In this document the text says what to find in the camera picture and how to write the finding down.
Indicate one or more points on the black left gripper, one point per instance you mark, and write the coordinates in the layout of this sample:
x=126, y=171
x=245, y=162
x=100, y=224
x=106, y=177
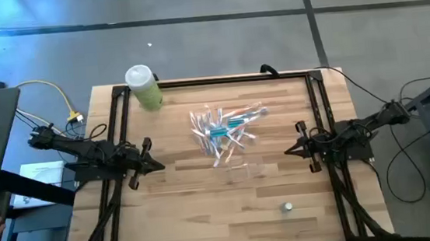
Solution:
x=134, y=162

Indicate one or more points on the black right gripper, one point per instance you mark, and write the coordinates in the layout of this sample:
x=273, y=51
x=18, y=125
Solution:
x=316, y=146

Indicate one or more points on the clear plastic bag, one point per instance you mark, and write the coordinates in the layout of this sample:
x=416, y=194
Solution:
x=243, y=174

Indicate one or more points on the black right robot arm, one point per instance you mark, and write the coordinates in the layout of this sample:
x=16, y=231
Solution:
x=360, y=125

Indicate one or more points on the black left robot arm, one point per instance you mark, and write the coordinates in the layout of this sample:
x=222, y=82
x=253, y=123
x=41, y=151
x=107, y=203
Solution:
x=85, y=149

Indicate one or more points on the green disinfecting wipes canister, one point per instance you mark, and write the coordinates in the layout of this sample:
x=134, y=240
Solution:
x=146, y=91

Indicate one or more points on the white booklet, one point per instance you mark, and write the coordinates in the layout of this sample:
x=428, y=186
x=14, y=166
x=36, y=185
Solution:
x=44, y=172

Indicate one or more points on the black desk support beam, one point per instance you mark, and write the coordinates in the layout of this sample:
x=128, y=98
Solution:
x=37, y=188

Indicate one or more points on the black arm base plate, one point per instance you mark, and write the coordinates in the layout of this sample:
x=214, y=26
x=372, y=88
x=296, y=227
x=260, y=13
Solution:
x=358, y=154
x=87, y=175

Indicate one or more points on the black aluminium table frame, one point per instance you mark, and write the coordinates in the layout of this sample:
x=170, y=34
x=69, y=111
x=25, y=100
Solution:
x=215, y=81

